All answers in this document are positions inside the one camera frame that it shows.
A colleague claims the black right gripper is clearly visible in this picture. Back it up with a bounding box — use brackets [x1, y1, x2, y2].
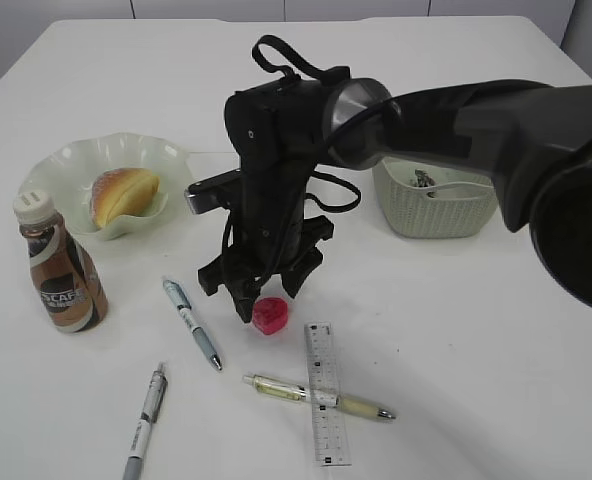
[198, 79, 333, 324]

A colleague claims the pink pencil sharpener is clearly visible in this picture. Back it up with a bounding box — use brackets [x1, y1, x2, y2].
[252, 297, 289, 335]

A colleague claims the golden bread roll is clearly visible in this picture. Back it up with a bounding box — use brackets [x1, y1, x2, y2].
[90, 167, 160, 228]

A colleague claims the smaller paper ball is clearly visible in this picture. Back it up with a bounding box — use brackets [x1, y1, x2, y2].
[411, 169, 436, 188]

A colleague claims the brown Nescafe coffee bottle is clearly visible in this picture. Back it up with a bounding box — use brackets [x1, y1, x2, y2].
[13, 189, 108, 333]

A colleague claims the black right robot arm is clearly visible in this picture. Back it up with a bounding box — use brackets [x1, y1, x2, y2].
[186, 76, 592, 321]

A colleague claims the blue grey click pen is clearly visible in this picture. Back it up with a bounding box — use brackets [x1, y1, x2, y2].
[162, 277, 223, 372]

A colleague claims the cream yellow click pen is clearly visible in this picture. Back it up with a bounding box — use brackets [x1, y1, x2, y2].
[242, 375, 397, 421]

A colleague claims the grey-green plastic basket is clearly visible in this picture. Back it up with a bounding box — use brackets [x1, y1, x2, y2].
[372, 157, 498, 239]

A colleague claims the white grey click pen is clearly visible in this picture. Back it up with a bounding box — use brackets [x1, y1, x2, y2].
[122, 362, 168, 480]

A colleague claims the pale green wavy plate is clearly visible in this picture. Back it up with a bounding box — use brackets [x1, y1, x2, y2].
[19, 133, 193, 241]

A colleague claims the clear plastic ruler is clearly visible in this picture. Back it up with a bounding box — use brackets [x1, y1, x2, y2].
[304, 322, 352, 467]

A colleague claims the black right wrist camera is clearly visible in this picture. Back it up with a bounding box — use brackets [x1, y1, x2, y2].
[184, 169, 242, 215]

